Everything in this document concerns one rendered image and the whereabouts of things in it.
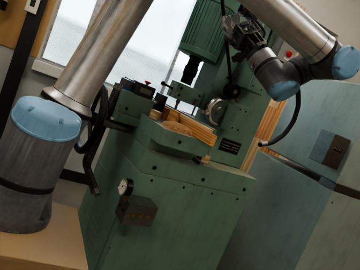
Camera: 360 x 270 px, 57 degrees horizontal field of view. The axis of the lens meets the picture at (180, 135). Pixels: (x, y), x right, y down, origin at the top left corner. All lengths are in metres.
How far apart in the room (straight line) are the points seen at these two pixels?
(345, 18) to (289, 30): 2.95
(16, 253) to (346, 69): 0.90
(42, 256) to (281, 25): 0.78
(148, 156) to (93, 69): 0.42
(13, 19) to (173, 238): 1.91
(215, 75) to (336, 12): 2.49
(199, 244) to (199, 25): 0.93
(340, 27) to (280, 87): 2.82
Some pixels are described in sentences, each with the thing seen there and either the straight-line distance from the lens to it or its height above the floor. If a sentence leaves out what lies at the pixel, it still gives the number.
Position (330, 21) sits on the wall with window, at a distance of 3.75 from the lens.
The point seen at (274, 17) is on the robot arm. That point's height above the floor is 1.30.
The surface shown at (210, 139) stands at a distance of 1.17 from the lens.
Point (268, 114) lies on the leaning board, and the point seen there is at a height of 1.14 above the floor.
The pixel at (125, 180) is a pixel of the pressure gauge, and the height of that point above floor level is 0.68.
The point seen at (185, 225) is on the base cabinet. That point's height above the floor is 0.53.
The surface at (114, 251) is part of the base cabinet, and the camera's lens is 1.36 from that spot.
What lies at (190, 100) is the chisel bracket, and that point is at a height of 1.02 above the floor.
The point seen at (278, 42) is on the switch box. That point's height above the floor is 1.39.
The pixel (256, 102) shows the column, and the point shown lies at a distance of 1.55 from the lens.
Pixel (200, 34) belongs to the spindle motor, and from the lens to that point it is 1.38.
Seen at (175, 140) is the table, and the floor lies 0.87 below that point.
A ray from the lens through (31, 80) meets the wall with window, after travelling 2.72.
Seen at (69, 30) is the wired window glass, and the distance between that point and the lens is 2.77.
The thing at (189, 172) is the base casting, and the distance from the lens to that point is 1.32.
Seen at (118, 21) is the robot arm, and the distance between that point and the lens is 0.94.
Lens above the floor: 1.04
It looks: 7 degrees down
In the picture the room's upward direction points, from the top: 22 degrees clockwise
